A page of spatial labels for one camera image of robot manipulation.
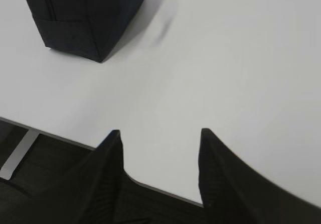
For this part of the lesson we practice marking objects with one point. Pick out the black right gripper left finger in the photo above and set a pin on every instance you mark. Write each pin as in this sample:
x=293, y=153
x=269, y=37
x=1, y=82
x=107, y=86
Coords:
x=91, y=190

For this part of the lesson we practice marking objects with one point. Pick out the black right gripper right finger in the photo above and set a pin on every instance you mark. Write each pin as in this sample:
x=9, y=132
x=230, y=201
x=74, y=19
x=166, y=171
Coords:
x=232, y=192

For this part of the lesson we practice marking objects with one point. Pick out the dark blue lunch bag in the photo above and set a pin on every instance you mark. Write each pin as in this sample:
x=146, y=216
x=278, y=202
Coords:
x=86, y=28

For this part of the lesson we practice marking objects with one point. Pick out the black table frame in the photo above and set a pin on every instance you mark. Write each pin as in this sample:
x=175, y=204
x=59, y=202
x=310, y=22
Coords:
x=18, y=154

